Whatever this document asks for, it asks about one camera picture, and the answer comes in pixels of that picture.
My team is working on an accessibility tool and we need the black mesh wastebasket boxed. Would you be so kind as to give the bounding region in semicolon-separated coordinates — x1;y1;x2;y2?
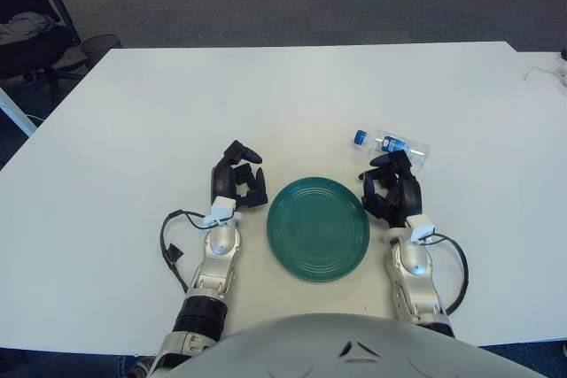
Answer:
79;34;124;70

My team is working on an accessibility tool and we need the clear plastic bottle blue cap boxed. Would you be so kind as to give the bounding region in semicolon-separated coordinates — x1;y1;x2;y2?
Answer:
352;128;431;172

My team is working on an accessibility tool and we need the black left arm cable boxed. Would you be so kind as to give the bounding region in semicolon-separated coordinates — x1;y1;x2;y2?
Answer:
159;209;209;295

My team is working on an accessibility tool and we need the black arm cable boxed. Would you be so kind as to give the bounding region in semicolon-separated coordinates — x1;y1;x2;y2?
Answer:
424;232;470;313
159;209;209;295

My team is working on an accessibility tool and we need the green ceramic plate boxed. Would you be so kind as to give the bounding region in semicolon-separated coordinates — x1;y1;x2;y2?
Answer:
266;176;371;283

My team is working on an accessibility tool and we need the grey cloth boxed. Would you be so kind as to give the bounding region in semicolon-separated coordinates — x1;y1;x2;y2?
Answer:
0;12;54;41

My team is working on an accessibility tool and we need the thin white cable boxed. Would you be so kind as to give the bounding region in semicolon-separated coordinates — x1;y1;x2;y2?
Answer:
524;58;567;87

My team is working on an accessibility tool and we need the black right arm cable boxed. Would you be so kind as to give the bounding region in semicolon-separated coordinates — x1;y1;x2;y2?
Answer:
424;232;470;313

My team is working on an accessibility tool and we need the white table leg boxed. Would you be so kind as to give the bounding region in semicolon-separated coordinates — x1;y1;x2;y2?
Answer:
0;85;37;138

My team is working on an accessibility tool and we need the grey robot torso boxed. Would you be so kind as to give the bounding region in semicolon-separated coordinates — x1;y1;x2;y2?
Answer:
166;312;550;378

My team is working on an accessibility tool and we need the black office chair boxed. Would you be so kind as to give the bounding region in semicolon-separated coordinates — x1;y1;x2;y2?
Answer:
0;0;85;100

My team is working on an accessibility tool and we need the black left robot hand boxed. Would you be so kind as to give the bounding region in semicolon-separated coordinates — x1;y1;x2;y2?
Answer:
209;139;270;211

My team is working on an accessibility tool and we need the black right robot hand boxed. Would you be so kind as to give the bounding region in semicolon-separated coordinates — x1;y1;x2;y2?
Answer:
357;150;423;228

